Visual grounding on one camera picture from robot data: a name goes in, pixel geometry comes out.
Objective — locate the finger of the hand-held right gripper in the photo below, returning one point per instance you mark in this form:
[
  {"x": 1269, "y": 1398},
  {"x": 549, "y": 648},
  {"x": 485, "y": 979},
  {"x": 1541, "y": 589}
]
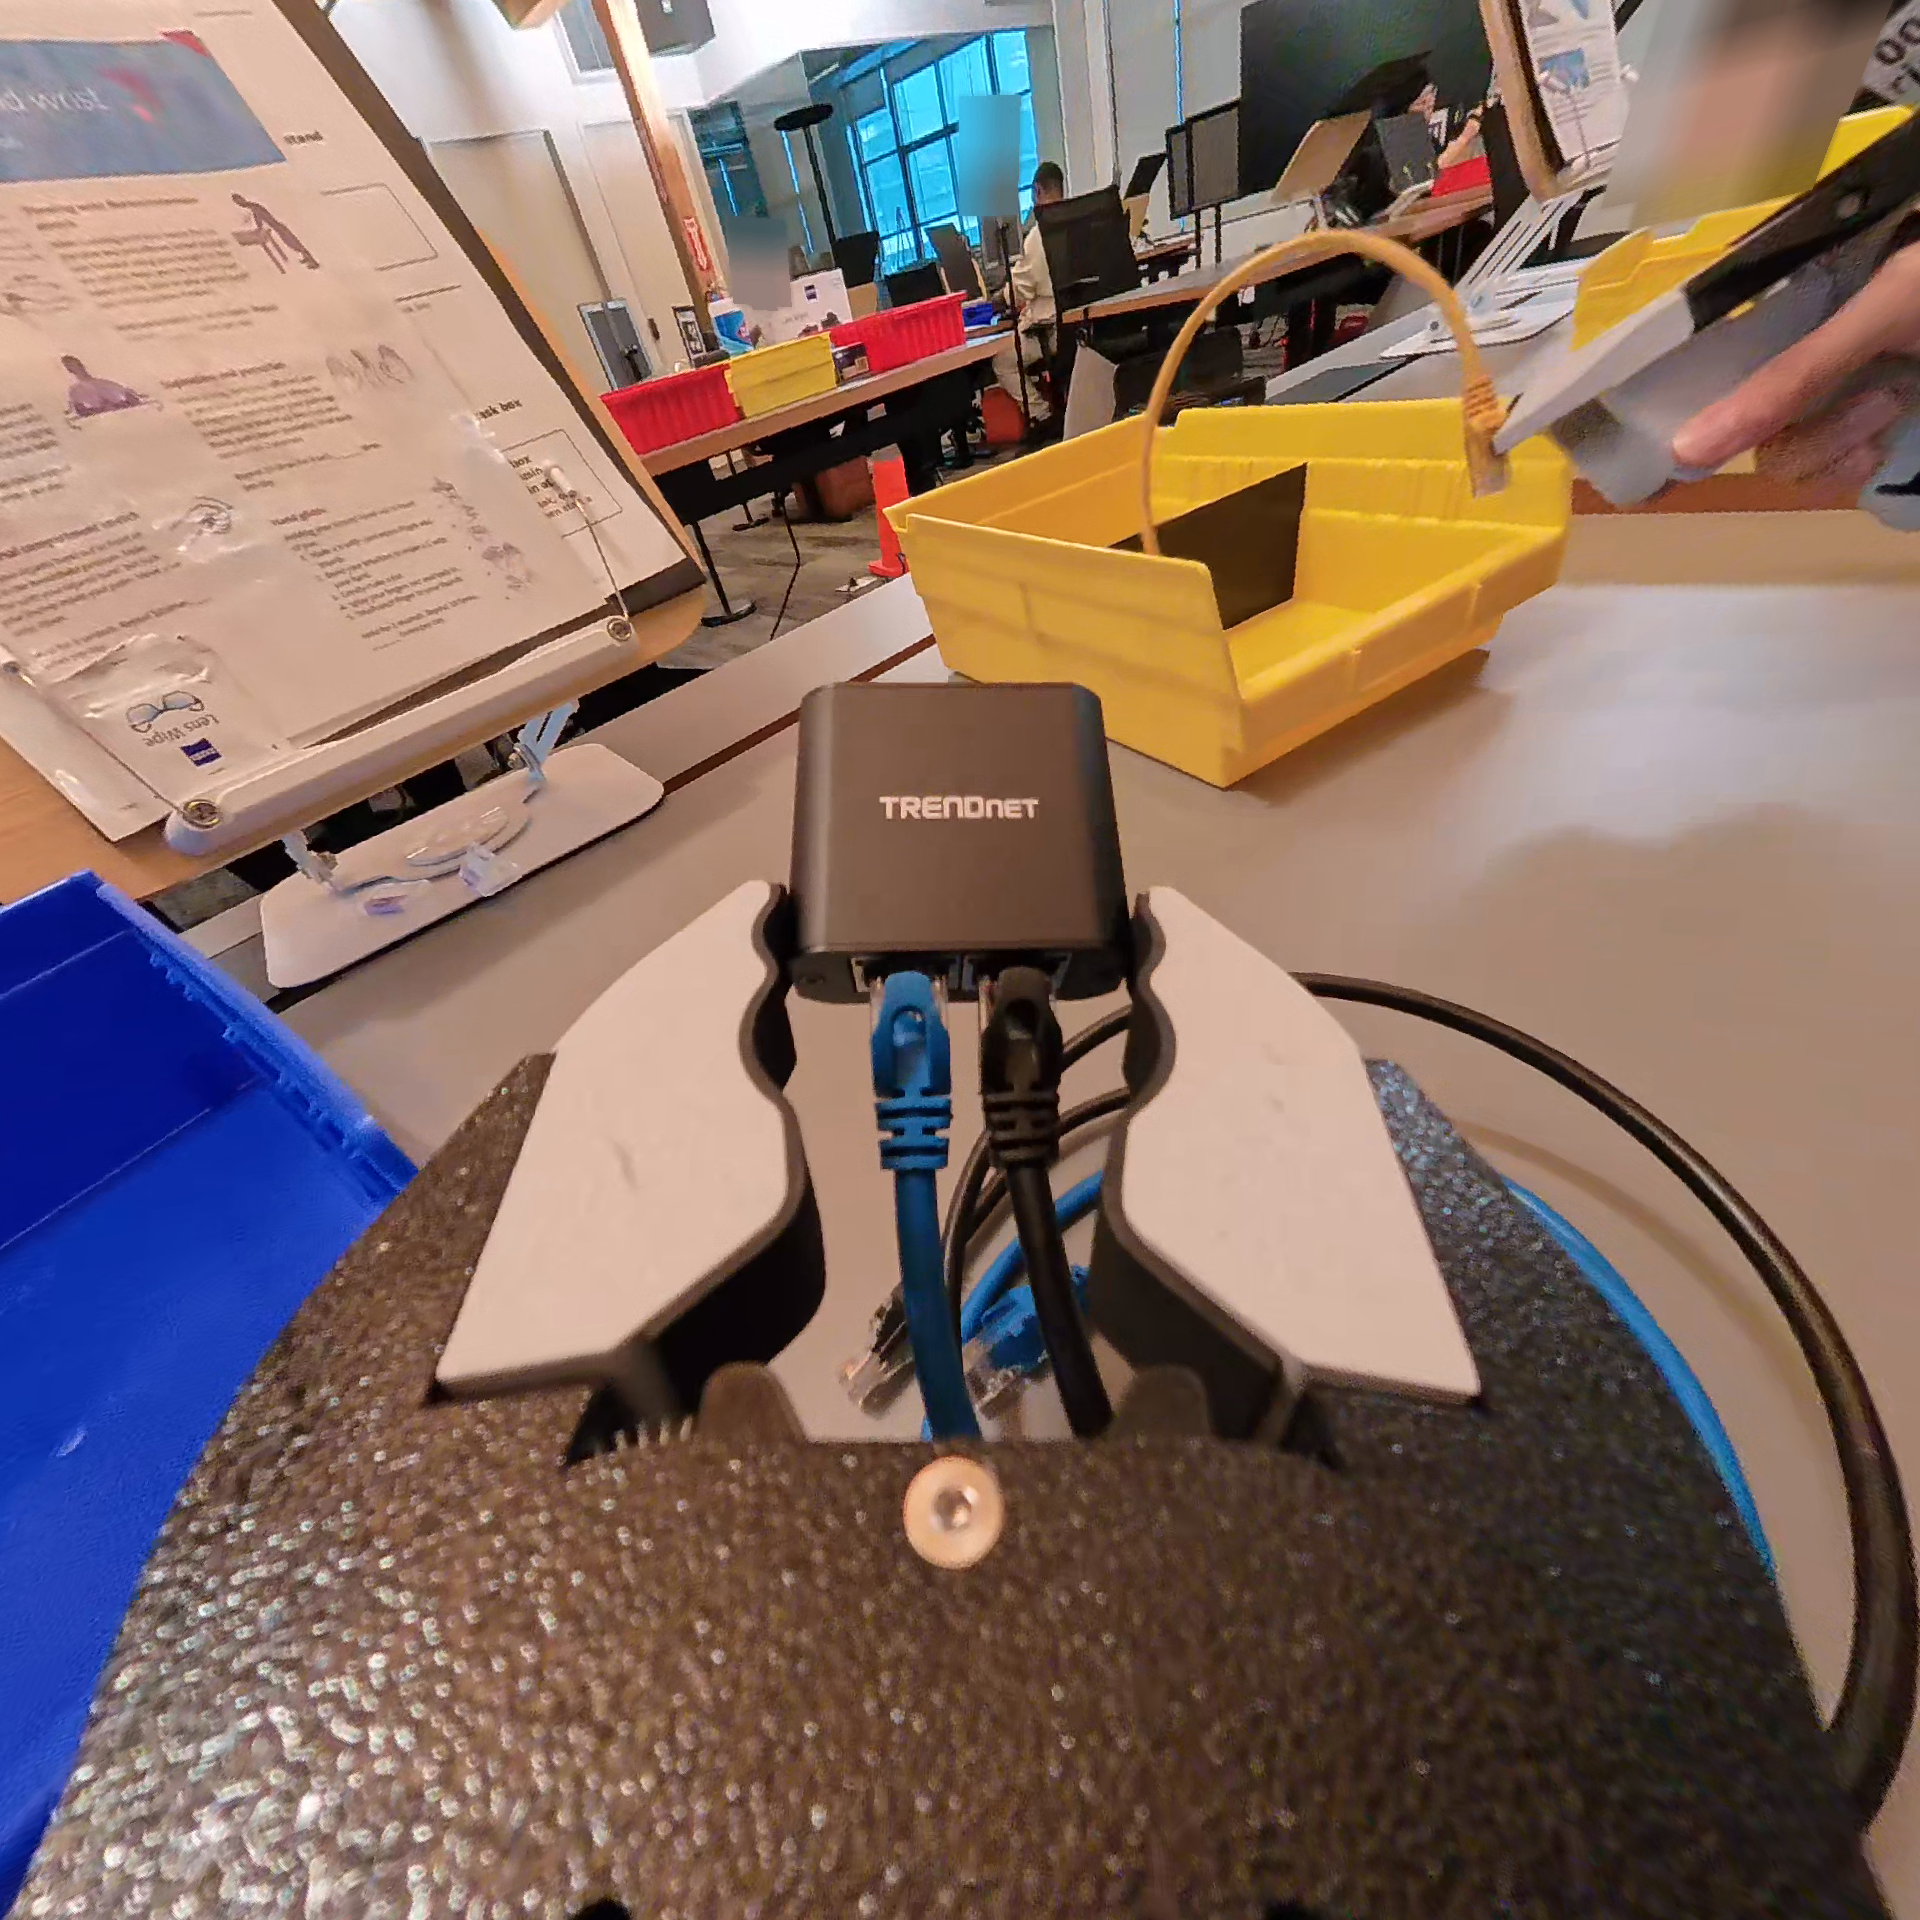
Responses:
[
  {"x": 1636, "y": 441},
  {"x": 1606, "y": 369}
]

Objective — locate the wooden post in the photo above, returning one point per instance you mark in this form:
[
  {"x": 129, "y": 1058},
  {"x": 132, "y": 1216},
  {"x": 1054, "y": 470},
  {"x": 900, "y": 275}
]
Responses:
[{"x": 648, "y": 134}]

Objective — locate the large black monitor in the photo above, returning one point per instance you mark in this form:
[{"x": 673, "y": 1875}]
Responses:
[{"x": 1350, "y": 67}]

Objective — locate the long red plastic bin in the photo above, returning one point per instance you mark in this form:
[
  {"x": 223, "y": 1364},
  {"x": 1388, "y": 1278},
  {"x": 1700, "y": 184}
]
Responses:
[{"x": 901, "y": 324}]

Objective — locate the blue plastic bin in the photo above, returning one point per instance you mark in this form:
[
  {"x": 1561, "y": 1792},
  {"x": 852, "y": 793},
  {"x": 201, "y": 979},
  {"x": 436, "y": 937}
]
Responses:
[{"x": 135, "y": 1200}]

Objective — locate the small clear plug connector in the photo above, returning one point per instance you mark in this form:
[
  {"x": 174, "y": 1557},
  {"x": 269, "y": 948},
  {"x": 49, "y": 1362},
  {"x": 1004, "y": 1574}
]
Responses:
[
  {"x": 383, "y": 901},
  {"x": 480, "y": 874}
]

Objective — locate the orange traffic cone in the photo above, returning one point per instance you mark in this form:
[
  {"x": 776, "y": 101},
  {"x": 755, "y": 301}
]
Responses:
[{"x": 889, "y": 516}]

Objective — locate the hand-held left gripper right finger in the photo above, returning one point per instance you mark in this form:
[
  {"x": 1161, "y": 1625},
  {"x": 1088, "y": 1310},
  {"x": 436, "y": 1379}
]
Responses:
[{"x": 1289, "y": 1200}]

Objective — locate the person's right hand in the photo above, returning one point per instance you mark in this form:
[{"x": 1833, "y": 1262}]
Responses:
[{"x": 1799, "y": 412}]

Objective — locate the document stand with instruction sheet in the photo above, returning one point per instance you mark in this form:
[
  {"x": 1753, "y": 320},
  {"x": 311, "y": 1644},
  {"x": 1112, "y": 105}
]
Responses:
[
  {"x": 1559, "y": 90},
  {"x": 224, "y": 451}
]

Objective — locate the long wooden office desk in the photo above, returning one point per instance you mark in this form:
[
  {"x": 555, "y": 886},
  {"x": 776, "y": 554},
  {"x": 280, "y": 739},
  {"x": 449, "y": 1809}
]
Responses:
[{"x": 840, "y": 412}]

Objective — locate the black divider card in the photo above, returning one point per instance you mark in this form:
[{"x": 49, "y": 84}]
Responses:
[{"x": 1230, "y": 539}]

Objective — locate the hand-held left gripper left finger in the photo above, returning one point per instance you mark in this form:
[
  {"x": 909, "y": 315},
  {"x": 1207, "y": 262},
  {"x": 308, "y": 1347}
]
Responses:
[{"x": 629, "y": 1184}]

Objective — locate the black monitor pair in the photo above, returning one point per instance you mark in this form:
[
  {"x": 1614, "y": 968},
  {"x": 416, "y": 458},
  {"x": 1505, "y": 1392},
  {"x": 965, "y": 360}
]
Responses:
[{"x": 1206, "y": 158}]

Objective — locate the black floor lamp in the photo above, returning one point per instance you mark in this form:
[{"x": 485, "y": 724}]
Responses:
[{"x": 809, "y": 187}]

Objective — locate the grey desk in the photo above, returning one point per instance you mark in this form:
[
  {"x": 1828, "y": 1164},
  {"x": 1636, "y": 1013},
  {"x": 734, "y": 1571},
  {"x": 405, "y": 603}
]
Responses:
[{"x": 1501, "y": 869}]

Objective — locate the small yellow plastic bin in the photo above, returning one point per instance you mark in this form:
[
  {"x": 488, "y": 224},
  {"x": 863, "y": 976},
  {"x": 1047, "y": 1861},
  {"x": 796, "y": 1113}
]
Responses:
[{"x": 782, "y": 376}]

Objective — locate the white wipe packet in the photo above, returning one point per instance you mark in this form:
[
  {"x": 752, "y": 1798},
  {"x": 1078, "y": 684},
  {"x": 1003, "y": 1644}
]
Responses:
[{"x": 181, "y": 714}]

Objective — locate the black network splitter box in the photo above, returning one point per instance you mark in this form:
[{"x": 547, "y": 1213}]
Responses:
[{"x": 961, "y": 840}]

